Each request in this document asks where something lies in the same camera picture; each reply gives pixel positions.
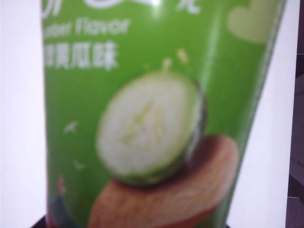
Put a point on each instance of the green chips can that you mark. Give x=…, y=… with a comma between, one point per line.
x=147, y=71

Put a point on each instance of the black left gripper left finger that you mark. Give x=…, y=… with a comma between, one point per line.
x=39, y=223

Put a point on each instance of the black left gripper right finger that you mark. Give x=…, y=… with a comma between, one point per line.
x=234, y=225

